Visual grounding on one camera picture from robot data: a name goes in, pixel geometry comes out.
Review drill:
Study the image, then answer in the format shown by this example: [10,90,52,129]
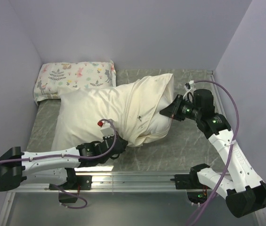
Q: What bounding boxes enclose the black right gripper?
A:
[160,94,202,121]

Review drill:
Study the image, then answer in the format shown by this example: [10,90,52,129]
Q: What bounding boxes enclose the white pillow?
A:
[144,94,171,140]

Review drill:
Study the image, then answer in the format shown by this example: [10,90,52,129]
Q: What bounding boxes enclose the cream satin pillowcase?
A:
[51,73,174,151]

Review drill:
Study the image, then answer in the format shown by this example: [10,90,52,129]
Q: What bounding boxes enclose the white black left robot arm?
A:
[0,136,128,192]

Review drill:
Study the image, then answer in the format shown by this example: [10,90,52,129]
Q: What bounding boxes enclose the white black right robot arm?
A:
[160,89,266,218]

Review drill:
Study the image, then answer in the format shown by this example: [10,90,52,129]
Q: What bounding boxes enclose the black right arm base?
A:
[171,163,210,206]

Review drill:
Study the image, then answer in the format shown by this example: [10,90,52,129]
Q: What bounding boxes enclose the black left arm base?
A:
[48,175,92,204]

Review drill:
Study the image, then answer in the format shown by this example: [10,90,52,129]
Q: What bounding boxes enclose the animal print patterned pillow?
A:
[33,61,116,104]

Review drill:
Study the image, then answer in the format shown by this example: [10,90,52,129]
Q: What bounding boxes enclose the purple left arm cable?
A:
[0,119,118,210]

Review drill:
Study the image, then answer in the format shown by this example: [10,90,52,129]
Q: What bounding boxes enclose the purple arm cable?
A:
[0,119,118,210]
[186,80,239,226]

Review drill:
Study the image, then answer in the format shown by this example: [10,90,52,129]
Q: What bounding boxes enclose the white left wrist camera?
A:
[97,119,116,138]

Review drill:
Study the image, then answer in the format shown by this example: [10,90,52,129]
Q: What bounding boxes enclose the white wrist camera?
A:
[97,119,116,138]
[185,80,196,94]

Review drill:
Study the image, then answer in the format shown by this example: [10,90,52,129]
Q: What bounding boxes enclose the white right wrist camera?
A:
[185,80,196,94]

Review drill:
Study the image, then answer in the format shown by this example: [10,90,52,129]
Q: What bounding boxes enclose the aluminium front mounting rail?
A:
[8,173,257,194]

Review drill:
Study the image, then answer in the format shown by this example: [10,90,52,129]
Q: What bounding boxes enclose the aluminium right side rail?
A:
[207,70,258,189]

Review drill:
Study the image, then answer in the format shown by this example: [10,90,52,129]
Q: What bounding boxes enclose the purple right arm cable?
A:
[186,80,239,226]

